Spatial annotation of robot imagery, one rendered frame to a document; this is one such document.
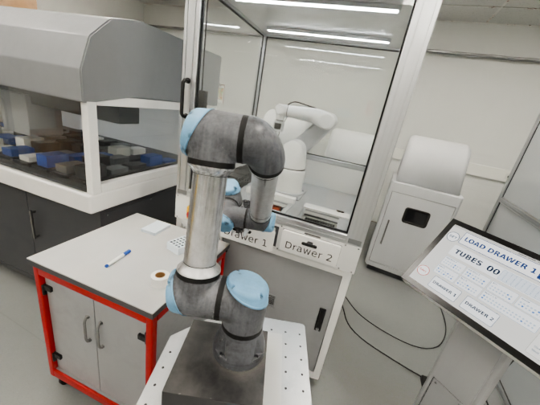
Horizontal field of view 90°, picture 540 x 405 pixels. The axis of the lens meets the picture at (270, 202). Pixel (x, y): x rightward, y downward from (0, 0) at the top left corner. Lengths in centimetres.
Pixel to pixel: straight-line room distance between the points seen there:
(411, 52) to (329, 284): 105
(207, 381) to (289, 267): 79
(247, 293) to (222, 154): 34
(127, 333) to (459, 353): 124
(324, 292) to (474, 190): 348
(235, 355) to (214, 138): 55
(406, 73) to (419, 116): 321
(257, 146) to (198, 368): 59
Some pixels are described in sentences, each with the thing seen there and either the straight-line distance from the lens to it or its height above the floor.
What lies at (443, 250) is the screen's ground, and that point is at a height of 110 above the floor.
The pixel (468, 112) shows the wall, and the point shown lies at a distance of 450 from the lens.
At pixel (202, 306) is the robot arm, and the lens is 74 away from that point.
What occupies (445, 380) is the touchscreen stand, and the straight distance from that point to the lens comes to 137.
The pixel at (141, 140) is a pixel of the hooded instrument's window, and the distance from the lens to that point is 183.
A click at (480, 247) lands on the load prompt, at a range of 120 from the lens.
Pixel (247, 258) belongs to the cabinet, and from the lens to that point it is 151.
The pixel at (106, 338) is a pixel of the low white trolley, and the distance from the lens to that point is 141.
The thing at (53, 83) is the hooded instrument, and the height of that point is 142.
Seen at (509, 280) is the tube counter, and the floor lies 111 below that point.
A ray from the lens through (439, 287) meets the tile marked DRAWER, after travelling 114.
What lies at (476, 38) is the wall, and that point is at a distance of 460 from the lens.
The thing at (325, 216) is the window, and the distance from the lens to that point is 130.
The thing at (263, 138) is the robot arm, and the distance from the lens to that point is 62.
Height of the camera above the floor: 149
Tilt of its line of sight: 20 degrees down
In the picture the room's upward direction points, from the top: 10 degrees clockwise
